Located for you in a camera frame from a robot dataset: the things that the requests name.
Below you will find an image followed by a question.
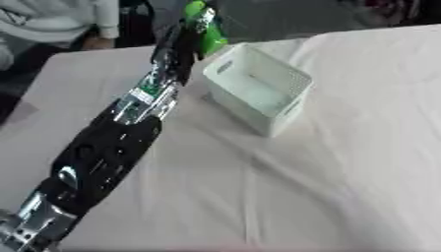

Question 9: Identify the green plastic toy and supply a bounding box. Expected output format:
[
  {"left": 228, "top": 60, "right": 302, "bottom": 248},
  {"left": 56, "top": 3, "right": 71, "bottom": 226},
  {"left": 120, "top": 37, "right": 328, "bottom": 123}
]
[{"left": 180, "top": 0, "right": 231, "bottom": 60}]

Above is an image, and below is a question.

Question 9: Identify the black chair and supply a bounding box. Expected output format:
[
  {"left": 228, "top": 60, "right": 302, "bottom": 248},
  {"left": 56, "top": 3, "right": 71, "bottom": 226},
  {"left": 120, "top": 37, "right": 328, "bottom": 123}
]
[{"left": 115, "top": 0, "right": 158, "bottom": 49}]

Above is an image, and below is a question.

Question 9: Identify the white plastic basket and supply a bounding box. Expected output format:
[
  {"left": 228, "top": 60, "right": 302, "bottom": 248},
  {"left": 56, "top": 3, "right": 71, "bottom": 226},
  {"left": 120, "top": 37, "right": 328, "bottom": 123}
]
[{"left": 200, "top": 41, "right": 316, "bottom": 139}]

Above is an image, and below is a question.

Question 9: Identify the person's hand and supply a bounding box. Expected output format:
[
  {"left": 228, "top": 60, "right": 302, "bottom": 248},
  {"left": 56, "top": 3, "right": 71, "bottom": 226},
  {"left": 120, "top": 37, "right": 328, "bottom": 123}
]
[{"left": 81, "top": 34, "right": 117, "bottom": 51}]

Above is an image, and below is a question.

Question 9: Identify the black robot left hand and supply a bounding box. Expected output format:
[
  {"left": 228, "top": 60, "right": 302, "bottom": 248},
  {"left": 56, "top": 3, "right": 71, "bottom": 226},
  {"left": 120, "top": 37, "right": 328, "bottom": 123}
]
[{"left": 150, "top": 7, "right": 221, "bottom": 88}]

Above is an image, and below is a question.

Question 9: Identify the person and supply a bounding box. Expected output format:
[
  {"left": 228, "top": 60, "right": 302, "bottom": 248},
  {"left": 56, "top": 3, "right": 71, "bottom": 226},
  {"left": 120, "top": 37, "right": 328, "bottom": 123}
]
[{"left": 0, "top": 0, "right": 123, "bottom": 72}]

